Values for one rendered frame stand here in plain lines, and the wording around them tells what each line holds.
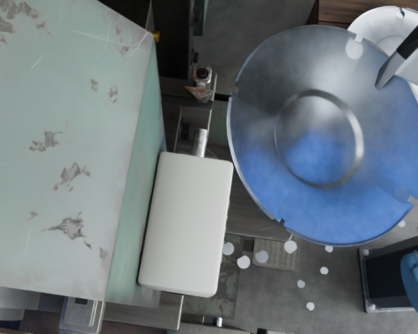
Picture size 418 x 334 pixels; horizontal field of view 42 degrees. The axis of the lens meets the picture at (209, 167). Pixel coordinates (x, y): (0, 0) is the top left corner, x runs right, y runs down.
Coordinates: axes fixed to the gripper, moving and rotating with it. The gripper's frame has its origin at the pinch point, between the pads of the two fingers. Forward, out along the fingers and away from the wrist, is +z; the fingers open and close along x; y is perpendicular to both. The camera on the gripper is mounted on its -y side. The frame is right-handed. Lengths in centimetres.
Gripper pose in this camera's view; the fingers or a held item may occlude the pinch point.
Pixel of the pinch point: (381, 74)
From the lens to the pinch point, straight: 66.5
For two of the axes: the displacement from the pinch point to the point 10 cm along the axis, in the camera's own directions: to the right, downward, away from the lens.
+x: 4.8, -2.9, 8.3
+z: -5.4, 6.5, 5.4
